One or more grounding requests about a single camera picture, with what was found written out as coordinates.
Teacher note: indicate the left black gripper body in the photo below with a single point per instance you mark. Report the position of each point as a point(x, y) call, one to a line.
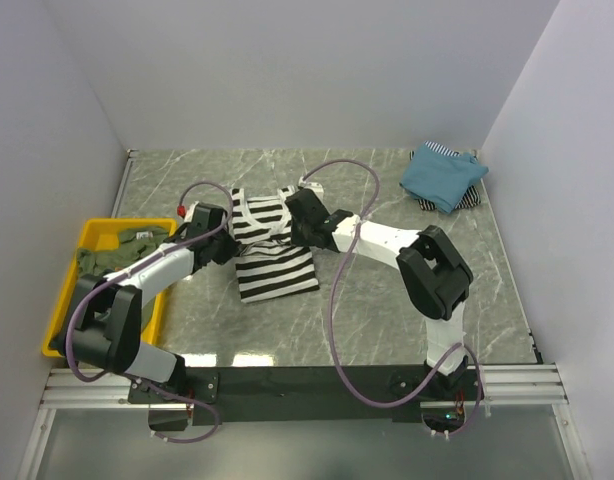
point(224, 245)

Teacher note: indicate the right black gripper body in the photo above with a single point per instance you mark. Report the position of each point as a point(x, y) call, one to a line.
point(300, 234)

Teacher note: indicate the black white striped garment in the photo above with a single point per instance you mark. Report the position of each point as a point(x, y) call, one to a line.
point(269, 266)

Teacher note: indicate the teal ribbed tank top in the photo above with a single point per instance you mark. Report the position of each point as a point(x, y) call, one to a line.
point(441, 179)

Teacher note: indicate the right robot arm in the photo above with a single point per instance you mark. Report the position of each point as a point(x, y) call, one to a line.
point(436, 277)

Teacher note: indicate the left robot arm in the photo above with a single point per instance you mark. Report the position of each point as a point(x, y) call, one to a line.
point(103, 323)

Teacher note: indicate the olive green garment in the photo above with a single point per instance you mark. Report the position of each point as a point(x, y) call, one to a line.
point(133, 244)

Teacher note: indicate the yellow plastic bin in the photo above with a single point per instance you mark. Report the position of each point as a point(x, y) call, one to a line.
point(97, 234)

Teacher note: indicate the blue white striped folded garment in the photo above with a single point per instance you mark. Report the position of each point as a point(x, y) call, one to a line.
point(441, 149)

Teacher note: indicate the dark striped folded garment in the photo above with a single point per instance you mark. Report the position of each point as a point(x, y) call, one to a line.
point(470, 199)

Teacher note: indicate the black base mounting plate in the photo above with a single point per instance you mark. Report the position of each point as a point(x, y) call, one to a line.
point(261, 394)

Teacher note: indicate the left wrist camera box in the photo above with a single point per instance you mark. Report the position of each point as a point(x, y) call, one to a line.
point(186, 210)

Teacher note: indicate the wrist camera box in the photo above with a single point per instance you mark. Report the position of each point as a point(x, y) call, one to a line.
point(186, 210)
point(315, 187)

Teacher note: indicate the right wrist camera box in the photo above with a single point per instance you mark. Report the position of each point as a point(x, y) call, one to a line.
point(315, 187)

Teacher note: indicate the aluminium rail frame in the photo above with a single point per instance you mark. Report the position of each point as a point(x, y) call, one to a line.
point(504, 385)

